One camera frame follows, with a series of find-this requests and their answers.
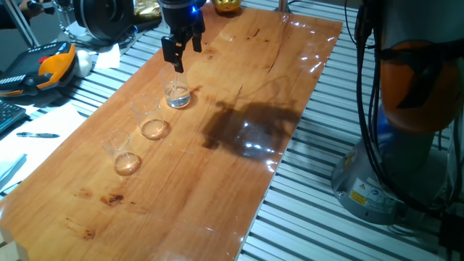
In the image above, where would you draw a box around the large glass beaker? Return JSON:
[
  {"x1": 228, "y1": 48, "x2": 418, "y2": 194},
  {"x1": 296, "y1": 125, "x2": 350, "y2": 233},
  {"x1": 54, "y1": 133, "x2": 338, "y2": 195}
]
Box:
[{"x1": 158, "y1": 64, "x2": 192, "y2": 109}]

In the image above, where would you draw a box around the black and orange teach pendant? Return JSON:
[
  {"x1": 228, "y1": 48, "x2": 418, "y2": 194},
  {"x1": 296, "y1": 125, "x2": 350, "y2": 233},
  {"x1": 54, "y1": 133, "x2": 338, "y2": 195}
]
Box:
[{"x1": 0, "y1": 41, "x2": 78, "y2": 98}]

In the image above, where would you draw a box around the person hand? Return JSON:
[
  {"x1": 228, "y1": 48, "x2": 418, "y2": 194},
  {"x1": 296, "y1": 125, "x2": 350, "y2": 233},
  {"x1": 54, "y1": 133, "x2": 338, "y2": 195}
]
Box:
[{"x1": 18, "y1": 0, "x2": 46, "y2": 19}]

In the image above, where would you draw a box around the glossy wooden board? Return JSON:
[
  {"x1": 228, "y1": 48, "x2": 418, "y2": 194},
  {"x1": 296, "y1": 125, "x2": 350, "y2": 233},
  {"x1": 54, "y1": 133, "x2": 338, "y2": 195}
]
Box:
[{"x1": 0, "y1": 3, "x2": 344, "y2": 261}]

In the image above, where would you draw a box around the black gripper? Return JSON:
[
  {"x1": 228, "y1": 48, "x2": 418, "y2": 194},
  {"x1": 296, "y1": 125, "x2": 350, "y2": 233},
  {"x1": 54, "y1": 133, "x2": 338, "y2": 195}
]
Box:
[{"x1": 158, "y1": 0, "x2": 207, "y2": 73}]

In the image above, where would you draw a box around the black computer keyboard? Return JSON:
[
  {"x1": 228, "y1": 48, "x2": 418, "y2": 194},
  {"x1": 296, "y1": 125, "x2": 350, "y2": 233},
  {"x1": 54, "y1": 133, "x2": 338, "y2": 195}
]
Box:
[{"x1": 0, "y1": 100, "x2": 27, "y2": 134}]

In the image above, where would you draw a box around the grey metal strut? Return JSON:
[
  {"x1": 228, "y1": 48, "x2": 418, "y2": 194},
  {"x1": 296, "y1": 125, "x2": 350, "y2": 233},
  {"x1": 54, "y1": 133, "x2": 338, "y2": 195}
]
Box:
[{"x1": 3, "y1": 0, "x2": 40, "y2": 49}]

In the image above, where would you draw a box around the white paper sheet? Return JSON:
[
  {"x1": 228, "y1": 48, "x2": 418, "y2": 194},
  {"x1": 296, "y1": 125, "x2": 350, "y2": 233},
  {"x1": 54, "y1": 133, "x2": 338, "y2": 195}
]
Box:
[{"x1": 0, "y1": 103, "x2": 87, "y2": 193}]

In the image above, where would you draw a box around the medium glass beaker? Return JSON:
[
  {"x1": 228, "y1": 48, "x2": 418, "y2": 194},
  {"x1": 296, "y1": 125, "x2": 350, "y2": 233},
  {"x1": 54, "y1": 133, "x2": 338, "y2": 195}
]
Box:
[{"x1": 130, "y1": 94, "x2": 170, "y2": 141}]

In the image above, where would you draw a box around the black handheld device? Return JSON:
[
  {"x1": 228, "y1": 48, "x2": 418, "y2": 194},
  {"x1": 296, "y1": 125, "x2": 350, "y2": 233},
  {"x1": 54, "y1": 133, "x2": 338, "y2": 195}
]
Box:
[{"x1": 27, "y1": 0, "x2": 55, "y2": 12}]

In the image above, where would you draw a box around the small glass beaker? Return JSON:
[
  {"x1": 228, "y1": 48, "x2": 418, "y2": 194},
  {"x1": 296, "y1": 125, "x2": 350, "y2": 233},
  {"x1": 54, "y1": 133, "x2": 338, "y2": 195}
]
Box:
[{"x1": 101, "y1": 130, "x2": 142, "y2": 177}]

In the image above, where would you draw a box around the white tissue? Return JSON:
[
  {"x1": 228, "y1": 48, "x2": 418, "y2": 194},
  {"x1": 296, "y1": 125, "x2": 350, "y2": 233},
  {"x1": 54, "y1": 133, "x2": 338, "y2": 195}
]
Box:
[{"x1": 94, "y1": 43, "x2": 122, "y2": 70}]

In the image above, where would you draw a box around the black pen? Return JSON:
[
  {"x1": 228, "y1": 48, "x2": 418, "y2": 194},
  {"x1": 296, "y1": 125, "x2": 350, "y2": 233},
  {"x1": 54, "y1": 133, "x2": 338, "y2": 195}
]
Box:
[{"x1": 16, "y1": 131, "x2": 61, "y2": 139}]

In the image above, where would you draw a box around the golden piggy bank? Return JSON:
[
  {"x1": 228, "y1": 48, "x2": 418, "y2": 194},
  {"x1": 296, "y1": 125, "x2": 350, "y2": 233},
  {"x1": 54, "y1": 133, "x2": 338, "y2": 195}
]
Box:
[{"x1": 212, "y1": 0, "x2": 243, "y2": 15}]

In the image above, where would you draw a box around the white rounded object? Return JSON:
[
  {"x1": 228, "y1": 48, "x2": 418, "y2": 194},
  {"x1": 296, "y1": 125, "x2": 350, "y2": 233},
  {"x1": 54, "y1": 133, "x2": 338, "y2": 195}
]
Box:
[{"x1": 75, "y1": 49, "x2": 94, "y2": 78}]

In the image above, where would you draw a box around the gold foil bag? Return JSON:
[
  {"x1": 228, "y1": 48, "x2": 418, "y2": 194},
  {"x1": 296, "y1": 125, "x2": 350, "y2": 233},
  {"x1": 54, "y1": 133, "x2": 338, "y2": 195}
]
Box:
[{"x1": 133, "y1": 0, "x2": 162, "y2": 21}]

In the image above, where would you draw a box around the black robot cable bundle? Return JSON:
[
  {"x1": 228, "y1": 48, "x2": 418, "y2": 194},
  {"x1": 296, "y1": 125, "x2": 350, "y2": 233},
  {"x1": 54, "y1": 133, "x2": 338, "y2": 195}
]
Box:
[{"x1": 344, "y1": 0, "x2": 464, "y2": 218}]

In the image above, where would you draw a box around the black round spool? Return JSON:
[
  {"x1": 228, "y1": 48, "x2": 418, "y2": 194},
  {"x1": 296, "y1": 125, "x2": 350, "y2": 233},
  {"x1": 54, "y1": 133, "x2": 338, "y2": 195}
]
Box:
[{"x1": 73, "y1": 0, "x2": 135, "y2": 41}]

